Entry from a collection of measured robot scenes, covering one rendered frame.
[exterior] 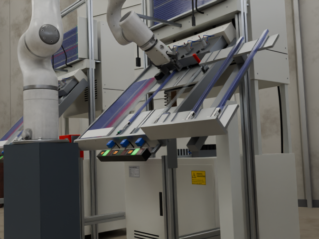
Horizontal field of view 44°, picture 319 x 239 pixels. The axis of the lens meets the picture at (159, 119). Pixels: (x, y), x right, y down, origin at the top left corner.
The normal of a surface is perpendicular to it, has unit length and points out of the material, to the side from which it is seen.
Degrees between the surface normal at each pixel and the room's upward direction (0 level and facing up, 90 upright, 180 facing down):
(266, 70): 90
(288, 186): 90
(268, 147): 90
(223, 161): 90
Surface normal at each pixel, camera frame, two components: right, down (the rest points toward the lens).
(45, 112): 0.46, -0.09
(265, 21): 0.64, -0.09
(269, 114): -0.52, -0.05
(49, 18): 0.49, -0.55
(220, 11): -0.77, -0.02
